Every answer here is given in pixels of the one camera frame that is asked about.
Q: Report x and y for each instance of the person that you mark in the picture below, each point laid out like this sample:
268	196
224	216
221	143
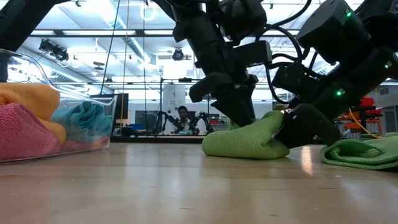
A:
183	119

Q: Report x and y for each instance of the black background robot arm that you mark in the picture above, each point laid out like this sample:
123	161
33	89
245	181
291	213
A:
164	119
203	119

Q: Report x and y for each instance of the shelf with red bins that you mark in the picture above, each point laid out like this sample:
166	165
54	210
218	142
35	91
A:
357	124

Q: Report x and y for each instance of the black monitor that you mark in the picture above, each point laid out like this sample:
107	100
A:
122	105

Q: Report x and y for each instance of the white panel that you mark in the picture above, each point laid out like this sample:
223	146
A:
174	96

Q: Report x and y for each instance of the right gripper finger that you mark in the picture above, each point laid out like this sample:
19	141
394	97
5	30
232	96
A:
311	124

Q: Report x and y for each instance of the blue tray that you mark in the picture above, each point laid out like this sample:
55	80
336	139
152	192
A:
136	126

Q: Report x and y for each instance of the pink microfiber towel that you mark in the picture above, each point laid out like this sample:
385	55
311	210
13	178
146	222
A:
87	145
25	137

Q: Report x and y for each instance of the green microfiber towel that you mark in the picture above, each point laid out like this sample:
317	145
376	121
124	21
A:
357	152
245	140

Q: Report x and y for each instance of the black round ceiling fixture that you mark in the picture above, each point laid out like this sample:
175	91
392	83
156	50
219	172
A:
178	54

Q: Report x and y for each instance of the orange microfiber towel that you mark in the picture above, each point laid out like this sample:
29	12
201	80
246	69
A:
31	96

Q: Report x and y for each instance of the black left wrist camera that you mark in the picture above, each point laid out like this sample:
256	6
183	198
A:
253	53

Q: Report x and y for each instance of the clear plastic bin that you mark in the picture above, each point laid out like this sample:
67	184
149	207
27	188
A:
109	102

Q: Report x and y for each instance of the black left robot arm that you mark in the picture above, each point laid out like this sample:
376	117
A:
245	15

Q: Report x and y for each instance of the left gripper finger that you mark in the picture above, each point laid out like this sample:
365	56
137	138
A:
211	85
239	107

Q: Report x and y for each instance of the black hanging camera rig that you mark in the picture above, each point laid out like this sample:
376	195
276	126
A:
54	49

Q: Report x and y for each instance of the dark display screen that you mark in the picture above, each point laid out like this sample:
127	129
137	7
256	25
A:
146	119

